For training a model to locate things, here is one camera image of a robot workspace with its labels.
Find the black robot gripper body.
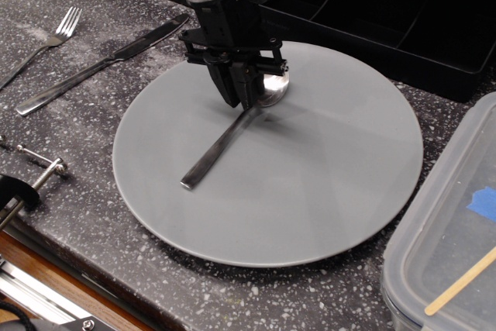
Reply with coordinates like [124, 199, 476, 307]
[180, 0, 287, 75]

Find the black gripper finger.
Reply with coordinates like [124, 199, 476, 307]
[207, 64, 240, 108]
[230, 61, 264, 111]

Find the silver metal spoon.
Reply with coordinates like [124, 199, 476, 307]
[180, 71, 290, 191]

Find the grey round plate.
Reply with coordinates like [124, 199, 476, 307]
[112, 42, 423, 267]

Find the silver metal fork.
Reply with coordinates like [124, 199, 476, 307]
[1, 6, 82, 90]

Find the silver table knife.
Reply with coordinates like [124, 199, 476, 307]
[15, 13, 190, 116]

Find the black divided organizer tray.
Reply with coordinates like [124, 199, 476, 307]
[171, 0, 495, 102]

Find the metal screw clamp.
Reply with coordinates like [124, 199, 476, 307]
[1, 133, 68, 230]

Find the clear plastic lidded container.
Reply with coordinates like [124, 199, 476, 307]
[381, 93, 495, 330]

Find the blue tape piece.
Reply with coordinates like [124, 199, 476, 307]
[467, 187, 496, 222]

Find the wooden stir stick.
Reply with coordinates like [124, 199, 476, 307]
[424, 247, 495, 316]

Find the aluminium rail with bracket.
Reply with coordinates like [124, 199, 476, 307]
[1, 259, 98, 330]

